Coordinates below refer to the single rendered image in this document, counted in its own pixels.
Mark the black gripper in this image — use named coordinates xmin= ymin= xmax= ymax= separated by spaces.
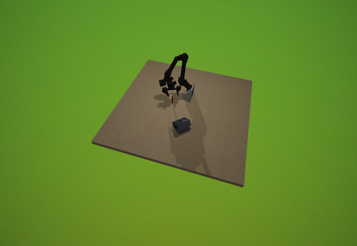
xmin=162 ymin=82 xmax=181 ymax=96

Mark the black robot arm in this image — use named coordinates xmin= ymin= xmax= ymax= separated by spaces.
xmin=159 ymin=53 xmax=192 ymax=91

